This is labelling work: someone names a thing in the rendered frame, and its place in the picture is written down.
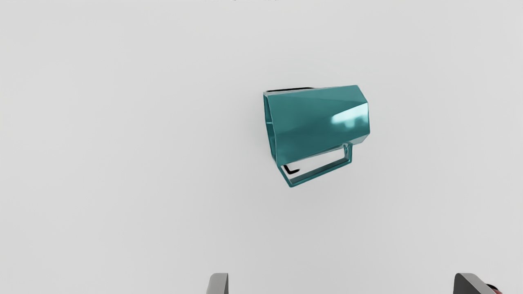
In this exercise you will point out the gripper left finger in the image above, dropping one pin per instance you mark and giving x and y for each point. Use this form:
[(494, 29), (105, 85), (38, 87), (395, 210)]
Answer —
[(218, 285)]

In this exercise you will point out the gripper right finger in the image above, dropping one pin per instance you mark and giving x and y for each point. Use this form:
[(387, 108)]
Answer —
[(472, 286)]

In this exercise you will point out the teal faceted mug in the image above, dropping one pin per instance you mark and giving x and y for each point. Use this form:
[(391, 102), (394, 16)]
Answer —
[(314, 122)]

